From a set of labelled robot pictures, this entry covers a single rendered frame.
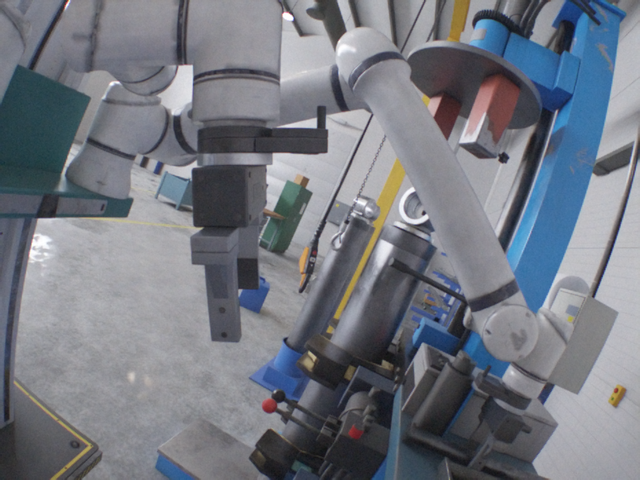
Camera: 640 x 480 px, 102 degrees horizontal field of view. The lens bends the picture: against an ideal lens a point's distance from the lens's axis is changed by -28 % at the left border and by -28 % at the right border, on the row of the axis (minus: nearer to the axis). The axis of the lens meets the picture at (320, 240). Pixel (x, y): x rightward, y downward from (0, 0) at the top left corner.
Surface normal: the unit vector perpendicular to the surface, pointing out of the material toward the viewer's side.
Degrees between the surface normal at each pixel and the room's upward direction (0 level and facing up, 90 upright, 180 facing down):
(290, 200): 90
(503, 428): 90
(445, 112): 90
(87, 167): 68
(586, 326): 90
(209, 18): 101
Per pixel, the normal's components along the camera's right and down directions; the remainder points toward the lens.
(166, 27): 0.25, 0.66
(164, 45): 0.18, 0.90
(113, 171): 0.83, 0.07
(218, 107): -0.14, 0.22
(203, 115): -0.46, 0.19
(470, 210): 0.05, -0.25
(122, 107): 0.44, 0.28
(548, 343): -0.35, -0.08
